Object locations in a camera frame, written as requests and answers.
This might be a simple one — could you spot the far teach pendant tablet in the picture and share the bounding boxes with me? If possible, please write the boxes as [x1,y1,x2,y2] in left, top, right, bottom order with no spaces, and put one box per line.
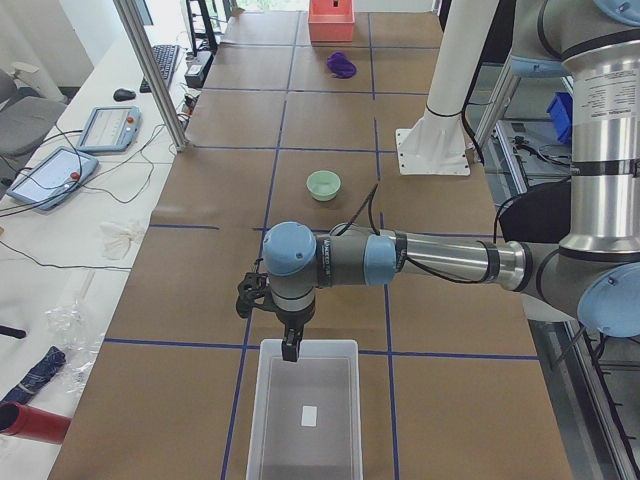
[76,106,141,154]

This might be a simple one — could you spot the purple cloth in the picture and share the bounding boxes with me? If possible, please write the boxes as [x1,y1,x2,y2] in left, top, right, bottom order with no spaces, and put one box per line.
[326,51,357,79]

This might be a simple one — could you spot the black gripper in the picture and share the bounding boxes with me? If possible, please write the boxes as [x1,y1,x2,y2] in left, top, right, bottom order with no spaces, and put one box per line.
[273,294,315,362]

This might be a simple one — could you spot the aluminium frame post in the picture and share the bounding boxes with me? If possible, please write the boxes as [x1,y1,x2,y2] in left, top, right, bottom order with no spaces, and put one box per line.
[113,0,188,152]

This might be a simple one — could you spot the black computer mouse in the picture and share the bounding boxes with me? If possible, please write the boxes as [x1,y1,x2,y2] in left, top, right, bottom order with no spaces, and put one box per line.
[113,88,136,102]

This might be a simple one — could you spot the crumpled clear plastic wrap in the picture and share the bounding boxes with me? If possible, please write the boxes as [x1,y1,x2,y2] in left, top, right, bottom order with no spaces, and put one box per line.
[45,300,106,398]

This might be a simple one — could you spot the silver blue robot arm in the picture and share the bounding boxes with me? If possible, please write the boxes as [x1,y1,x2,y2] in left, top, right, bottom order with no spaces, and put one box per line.
[258,1,639,361]

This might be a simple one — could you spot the pink plastic bin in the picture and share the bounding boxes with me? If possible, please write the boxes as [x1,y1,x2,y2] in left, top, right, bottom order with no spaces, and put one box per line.
[308,0,355,42]

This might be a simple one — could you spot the black keyboard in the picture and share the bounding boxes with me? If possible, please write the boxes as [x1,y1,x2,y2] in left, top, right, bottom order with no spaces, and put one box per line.
[151,44,181,88]

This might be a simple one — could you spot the teach pendant tablet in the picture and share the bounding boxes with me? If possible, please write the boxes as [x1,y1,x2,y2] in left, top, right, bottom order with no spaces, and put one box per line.
[76,106,141,154]
[6,147,99,211]

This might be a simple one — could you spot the translucent white plastic box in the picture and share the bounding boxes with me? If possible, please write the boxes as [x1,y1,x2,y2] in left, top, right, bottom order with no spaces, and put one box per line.
[246,339,363,479]

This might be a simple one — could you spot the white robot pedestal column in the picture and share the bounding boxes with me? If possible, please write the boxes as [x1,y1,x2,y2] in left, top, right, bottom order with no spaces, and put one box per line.
[395,0,501,176]

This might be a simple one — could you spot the mint green bowl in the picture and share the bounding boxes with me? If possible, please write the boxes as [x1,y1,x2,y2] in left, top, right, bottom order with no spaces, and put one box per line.
[306,170,341,202]

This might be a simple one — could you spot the grey office chair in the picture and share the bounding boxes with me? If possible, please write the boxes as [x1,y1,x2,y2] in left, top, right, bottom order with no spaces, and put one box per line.
[1,70,66,167]

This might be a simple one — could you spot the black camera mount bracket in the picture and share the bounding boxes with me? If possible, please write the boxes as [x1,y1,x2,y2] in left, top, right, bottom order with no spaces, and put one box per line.
[235,272,275,319]

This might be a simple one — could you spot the crumpled white cloth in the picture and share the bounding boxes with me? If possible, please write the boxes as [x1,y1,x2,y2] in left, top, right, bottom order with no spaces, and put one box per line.
[99,221,146,260]

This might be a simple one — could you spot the near teach pendant tablet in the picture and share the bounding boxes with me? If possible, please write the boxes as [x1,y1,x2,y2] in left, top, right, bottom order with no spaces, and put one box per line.
[6,147,99,211]

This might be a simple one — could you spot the blue storage bin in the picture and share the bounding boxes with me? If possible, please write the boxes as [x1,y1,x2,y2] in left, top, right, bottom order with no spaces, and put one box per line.
[546,92,573,145]

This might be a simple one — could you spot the red cylinder bottle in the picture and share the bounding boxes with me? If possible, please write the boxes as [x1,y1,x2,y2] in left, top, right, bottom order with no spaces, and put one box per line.
[1,402,71,444]

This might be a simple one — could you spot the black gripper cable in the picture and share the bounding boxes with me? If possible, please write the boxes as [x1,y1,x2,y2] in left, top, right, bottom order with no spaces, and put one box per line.
[330,182,494,285]

